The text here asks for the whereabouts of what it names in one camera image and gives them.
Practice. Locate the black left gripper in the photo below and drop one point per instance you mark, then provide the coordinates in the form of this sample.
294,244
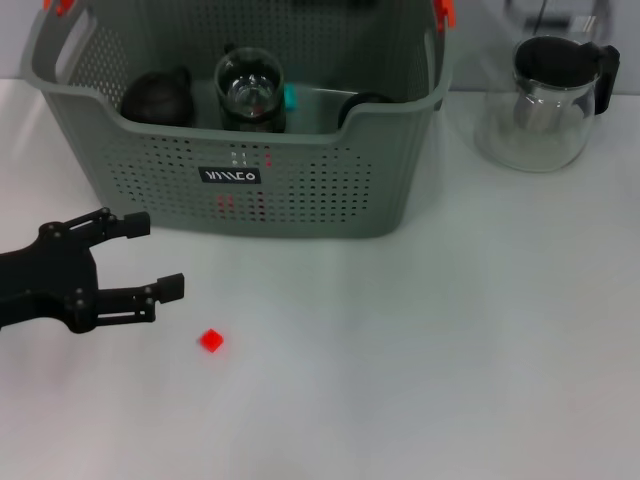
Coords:
45,280

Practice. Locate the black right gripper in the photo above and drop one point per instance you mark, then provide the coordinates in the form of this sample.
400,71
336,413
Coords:
357,2

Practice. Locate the glass teacup with black holder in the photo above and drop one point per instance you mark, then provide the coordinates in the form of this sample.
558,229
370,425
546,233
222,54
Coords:
280,121
247,75
360,102

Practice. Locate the teal square plate brick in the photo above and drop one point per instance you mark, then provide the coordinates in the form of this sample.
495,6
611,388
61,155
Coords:
291,97

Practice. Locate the grey-green perforated storage bin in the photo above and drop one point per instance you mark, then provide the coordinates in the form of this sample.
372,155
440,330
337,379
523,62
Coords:
300,200

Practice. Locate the black round teapot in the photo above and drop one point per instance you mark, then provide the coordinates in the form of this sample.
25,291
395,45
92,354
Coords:
155,100

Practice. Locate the glass pitcher with black lid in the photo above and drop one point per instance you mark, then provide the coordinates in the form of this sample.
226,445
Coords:
535,135

